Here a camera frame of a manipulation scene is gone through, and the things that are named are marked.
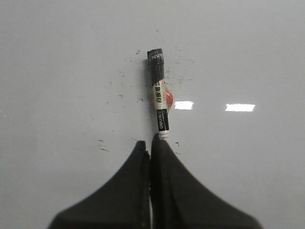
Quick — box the white black whiteboard marker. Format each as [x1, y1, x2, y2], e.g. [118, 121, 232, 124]
[147, 49, 173, 141]

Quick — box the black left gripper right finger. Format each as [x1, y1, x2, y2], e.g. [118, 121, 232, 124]
[151, 134, 262, 229]

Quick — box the white whiteboard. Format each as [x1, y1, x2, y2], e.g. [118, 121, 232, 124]
[0, 0, 305, 229]

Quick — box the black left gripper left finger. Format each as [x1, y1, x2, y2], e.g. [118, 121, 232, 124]
[48, 141, 151, 229]

